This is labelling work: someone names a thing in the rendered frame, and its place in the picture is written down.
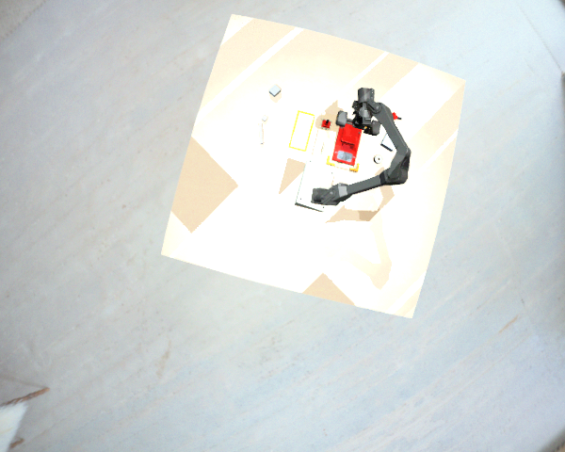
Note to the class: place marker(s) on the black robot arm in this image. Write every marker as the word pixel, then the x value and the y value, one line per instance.
pixel 397 174

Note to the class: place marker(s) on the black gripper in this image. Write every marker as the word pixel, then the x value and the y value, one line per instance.
pixel 372 129

